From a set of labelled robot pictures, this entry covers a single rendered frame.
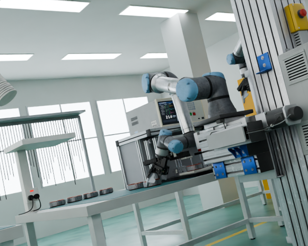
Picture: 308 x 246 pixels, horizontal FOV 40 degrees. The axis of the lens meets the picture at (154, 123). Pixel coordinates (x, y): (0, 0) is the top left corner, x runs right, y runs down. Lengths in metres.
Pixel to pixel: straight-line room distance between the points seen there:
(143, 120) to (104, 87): 7.35
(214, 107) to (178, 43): 5.17
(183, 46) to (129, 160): 4.34
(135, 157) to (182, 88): 1.02
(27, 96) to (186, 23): 3.92
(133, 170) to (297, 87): 1.49
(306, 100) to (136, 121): 1.55
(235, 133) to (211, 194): 5.25
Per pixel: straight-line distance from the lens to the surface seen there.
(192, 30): 7.42
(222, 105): 2.18
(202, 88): 2.15
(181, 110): 2.52
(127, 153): 3.10
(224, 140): 1.97
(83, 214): 2.15
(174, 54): 7.39
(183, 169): 2.99
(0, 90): 3.15
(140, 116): 3.14
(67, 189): 9.47
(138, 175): 3.04
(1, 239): 1.86
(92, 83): 10.29
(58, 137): 2.84
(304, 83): 1.96
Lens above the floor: 0.85
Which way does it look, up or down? 6 degrees up
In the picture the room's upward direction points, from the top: 13 degrees counter-clockwise
